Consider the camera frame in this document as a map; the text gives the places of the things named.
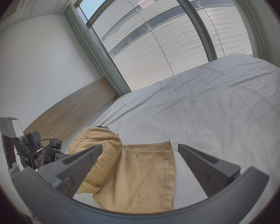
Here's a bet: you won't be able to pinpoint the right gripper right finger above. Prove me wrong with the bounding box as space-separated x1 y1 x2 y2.
177 144 241 198

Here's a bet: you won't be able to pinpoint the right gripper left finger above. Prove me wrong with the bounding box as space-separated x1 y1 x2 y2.
38 144 103 198

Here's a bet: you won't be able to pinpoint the tan drawstring shorts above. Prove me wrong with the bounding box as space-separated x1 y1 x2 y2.
66 127 176 214

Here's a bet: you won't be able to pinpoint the bed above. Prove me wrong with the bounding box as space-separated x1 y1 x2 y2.
23 53 280 213

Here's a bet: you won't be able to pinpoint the grey-green curtain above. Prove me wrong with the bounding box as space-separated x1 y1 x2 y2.
226 0 270 61
65 2 131 97

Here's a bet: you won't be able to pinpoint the window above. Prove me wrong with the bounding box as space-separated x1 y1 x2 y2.
78 0 253 93

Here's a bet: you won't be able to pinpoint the white ceiling air vent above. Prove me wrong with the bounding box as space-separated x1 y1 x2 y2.
2 0 32 25

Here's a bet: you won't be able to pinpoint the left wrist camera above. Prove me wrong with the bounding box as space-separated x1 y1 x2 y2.
49 138 62 149

